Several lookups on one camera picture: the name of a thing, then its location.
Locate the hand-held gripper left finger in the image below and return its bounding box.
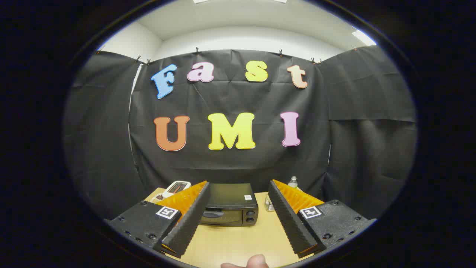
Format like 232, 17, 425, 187
105, 181, 211, 259

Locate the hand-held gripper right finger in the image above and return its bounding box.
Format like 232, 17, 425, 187
268, 179, 377, 259

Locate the black toaster oven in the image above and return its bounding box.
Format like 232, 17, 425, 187
200, 183, 259, 227

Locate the white pop-up toaster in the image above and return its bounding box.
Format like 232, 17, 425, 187
163, 181, 192, 198

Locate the ceiling light panel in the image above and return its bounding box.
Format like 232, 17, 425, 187
351, 29, 377, 47

